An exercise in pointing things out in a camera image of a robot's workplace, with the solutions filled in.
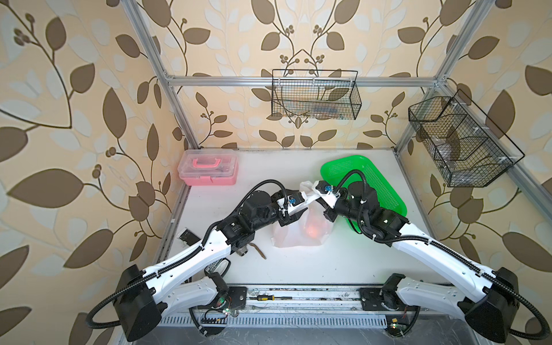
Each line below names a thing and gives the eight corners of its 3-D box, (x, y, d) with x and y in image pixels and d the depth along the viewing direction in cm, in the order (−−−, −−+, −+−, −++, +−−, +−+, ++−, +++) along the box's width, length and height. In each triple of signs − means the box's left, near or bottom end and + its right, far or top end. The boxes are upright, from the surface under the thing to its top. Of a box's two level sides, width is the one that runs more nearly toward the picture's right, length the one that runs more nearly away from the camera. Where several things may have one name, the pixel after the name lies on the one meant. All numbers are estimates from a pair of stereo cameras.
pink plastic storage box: (183, 188, 107) (173, 173, 98) (191, 164, 117) (184, 149, 108) (236, 188, 107) (232, 173, 98) (240, 164, 117) (237, 149, 108)
